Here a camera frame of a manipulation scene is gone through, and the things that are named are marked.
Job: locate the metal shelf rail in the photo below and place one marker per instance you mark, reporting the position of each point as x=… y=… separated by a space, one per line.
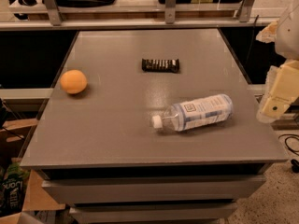
x=21 y=15

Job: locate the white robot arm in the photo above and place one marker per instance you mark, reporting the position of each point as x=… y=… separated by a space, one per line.
x=284 y=33

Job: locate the lower grey drawer front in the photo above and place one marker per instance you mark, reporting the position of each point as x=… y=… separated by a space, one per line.
x=125 y=214

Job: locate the clear plastic water bottle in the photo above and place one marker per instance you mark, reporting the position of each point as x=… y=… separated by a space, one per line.
x=196 y=113

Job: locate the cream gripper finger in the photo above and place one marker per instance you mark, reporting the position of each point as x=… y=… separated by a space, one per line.
x=280 y=91

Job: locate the green snack bag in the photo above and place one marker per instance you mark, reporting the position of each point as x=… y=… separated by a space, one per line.
x=14 y=187

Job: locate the upper grey drawer front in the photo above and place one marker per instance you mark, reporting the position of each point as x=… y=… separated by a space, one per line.
x=153 y=189

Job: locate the grey drawer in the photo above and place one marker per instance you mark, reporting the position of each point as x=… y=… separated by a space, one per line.
x=125 y=214
x=153 y=189

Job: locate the orange fruit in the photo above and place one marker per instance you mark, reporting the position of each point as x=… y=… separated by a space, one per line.
x=73 y=81

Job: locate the grey drawer cabinet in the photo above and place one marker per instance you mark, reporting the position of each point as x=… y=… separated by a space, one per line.
x=106 y=131

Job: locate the black rxbar chocolate bar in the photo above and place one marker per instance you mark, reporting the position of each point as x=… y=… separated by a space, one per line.
x=165 y=66

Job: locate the brown cardboard box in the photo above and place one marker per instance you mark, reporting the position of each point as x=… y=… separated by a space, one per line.
x=38 y=207

